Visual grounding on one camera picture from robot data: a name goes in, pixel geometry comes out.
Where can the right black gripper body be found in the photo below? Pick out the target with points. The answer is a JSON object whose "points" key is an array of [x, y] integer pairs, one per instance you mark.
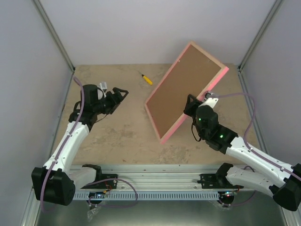
{"points": [[190, 111]]}

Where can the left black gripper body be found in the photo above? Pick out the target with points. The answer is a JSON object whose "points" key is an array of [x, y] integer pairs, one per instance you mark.
{"points": [[109, 106]]}

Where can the yellow handled screwdriver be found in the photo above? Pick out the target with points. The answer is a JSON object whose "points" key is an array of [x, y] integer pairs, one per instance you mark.
{"points": [[146, 78]]}

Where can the pink wooden picture frame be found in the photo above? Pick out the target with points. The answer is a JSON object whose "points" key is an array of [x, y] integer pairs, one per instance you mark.
{"points": [[178, 131]]}

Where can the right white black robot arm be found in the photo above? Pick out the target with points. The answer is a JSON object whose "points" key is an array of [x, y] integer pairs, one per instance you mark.
{"points": [[277, 179]]}

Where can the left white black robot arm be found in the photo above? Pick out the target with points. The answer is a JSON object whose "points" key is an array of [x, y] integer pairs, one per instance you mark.
{"points": [[53, 182]]}

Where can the clear plastic bag scrap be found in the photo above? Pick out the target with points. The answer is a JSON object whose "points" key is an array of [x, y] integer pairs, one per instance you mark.
{"points": [[92, 212]]}

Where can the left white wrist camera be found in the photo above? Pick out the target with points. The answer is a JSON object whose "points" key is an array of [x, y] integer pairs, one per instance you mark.
{"points": [[103, 88]]}

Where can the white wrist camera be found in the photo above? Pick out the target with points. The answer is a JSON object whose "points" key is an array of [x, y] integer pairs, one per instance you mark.
{"points": [[103, 88], [210, 99]]}

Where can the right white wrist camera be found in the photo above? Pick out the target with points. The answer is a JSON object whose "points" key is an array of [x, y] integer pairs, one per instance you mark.
{"points": [[210, 99]]}

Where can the brown frame backing board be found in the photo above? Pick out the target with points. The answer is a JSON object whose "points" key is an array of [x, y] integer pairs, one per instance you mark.
{"points": [[183, 94]]}

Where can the aluminium mounting rail base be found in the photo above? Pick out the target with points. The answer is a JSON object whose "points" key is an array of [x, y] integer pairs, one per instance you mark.
{"points": [[158, 178]]}

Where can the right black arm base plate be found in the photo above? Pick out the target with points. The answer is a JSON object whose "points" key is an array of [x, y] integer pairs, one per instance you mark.
{"points": [[210, 181]]}

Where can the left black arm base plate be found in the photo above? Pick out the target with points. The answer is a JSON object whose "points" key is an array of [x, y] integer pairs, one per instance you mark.
{"points": [[107, 185]]}

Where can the grey slotted cable duct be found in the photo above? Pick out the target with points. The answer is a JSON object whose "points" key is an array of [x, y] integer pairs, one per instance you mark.
{"points": [[148, 196]]}

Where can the left aluminium corner post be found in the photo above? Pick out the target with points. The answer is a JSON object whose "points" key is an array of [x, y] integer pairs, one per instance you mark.
{"points": [[46, 20]]}

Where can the aluminium corner post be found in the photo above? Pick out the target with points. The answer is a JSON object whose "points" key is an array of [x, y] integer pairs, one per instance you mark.
{"points": [[46, 20], [263, 28]]}

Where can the right aluminium corner post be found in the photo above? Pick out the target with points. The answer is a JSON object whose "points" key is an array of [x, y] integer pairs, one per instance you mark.
{"points": [[263, 28]]}

